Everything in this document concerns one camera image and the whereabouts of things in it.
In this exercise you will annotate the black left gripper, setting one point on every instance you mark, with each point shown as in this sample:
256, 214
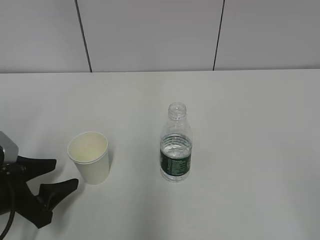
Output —
16, 196

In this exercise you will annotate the white paper cup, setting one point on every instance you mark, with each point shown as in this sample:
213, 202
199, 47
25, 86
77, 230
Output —
89, 151

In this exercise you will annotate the clear water bottle green label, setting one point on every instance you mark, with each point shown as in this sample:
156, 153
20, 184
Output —
176, 144

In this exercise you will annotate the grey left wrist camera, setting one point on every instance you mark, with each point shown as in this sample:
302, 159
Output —
8, 150

